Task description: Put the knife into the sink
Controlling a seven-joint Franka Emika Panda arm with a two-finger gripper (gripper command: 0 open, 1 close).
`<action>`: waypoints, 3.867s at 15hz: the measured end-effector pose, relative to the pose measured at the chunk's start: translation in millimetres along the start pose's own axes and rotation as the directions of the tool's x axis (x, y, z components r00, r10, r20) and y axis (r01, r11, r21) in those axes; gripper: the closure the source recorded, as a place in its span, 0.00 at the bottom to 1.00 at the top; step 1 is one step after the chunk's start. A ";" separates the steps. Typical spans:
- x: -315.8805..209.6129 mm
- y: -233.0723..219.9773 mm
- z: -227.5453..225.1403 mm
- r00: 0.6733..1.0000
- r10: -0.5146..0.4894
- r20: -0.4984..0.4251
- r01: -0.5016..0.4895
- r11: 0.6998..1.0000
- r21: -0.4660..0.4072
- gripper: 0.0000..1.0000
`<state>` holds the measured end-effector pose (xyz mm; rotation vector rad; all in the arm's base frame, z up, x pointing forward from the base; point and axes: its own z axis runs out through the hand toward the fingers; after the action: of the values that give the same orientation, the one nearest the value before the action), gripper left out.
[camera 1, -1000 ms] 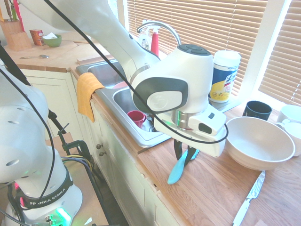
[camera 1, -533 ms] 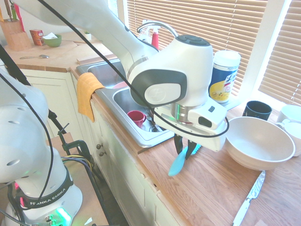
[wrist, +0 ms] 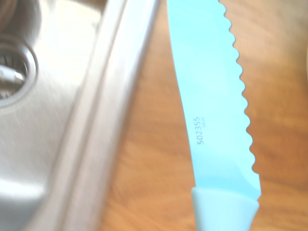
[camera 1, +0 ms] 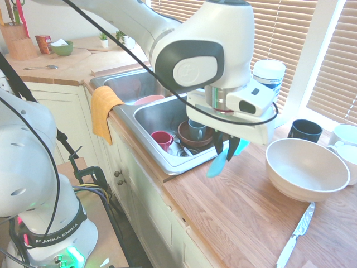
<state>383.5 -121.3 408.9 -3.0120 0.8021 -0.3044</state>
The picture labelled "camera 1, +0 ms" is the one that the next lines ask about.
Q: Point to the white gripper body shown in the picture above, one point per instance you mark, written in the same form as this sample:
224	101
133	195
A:
251	131

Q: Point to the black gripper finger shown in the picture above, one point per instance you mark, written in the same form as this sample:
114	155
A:
232	149
219	142

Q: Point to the teal plastic knife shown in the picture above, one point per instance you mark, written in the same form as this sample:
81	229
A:
214	167

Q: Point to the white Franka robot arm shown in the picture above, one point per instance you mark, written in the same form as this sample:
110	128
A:
195	28

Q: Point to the stainless steel double sink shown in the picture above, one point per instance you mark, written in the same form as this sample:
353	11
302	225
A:
156	111

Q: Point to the wooden knife block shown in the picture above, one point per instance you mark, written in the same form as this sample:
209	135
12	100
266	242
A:
16	44

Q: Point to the grey ceramic mug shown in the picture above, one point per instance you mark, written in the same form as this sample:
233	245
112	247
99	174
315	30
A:
195	129

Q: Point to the brown wooden bowl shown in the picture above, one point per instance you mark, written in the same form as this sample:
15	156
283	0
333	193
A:
184	136

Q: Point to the round metal drain strainer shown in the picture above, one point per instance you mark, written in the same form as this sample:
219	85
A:
178	152

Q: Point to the black mug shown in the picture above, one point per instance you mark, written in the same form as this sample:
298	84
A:
304	131

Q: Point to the red ceramic mug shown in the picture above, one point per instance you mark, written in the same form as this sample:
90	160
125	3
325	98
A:
161	139

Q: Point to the white tub with blue label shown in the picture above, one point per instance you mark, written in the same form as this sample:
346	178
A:
267	72

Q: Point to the large cream bowl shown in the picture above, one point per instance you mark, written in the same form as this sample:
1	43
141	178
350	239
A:
301	167

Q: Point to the pink plastic bowl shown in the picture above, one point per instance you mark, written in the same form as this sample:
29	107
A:
150	99

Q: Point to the white ceramic cup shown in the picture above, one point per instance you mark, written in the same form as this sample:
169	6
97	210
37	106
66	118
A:
346	134
351	162

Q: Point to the wooden window blind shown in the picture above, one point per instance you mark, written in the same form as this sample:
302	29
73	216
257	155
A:
334	83
279	28

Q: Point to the round cabinet knob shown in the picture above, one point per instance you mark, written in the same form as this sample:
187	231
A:
121	182
118	173

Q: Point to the orange dish cloth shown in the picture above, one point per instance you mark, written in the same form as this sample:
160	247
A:
101	111

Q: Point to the dark green clamp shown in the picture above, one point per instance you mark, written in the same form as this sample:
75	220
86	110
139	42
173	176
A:
97	171

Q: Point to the small potted plant white pot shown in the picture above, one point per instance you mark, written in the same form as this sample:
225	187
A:
129	42
104	43

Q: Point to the white base cabinets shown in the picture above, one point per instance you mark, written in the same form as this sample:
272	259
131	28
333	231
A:
69	117

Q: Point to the wooden robot mounting table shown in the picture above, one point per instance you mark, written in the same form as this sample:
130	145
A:
83	217

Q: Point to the green bowl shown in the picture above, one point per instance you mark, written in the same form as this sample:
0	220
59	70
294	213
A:
62	50

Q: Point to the metal spoon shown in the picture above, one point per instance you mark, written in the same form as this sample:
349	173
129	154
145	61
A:
51	66

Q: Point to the white paper napkin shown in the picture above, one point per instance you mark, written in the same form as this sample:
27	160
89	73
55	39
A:
58	43

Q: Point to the red cardboard box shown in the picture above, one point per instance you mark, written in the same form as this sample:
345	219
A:
42	43

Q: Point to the black stand pole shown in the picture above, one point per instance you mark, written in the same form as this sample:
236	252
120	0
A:
16	78

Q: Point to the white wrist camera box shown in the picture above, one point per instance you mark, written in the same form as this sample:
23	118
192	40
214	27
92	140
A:
251	97

